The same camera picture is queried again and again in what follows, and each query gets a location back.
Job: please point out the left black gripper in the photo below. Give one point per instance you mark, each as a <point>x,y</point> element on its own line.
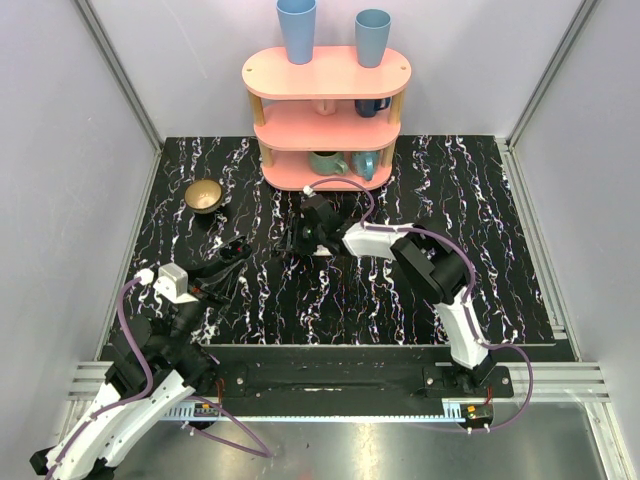
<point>208,283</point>

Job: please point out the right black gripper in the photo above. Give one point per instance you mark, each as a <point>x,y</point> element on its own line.
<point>301,248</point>

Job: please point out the white earbuds charging case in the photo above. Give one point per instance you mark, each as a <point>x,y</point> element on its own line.
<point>323,253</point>

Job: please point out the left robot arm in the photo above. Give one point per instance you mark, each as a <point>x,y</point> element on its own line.
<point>160,367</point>

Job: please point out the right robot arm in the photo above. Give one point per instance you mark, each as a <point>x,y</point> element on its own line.
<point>435,267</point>

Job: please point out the gold bowl with dark rim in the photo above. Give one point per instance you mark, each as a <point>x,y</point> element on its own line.
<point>204,196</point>

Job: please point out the green ceramic mug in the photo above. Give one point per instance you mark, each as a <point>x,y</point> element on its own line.
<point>327,163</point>

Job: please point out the light blue ceramic mug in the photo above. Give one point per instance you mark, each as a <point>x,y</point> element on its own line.
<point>364,164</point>

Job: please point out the pink three-tier wooden shelf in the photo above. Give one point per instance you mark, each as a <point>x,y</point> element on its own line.
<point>288,129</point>

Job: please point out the pink mug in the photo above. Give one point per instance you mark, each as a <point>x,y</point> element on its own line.
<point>324,107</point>

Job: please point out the dark blue mug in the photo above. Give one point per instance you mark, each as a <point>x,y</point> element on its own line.
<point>368,108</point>

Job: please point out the left blue plastic tumbler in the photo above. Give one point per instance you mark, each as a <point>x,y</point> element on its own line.
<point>297,20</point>

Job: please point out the blue plastic tumbler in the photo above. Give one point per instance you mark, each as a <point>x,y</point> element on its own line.
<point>297,20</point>
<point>372,27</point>

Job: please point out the right blue plastic tumbler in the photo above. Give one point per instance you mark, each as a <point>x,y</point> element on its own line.
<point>372,27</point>

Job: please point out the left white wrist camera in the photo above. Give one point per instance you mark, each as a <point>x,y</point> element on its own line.
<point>170,281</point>

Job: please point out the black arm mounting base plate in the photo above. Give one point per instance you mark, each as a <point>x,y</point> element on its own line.
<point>422,370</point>

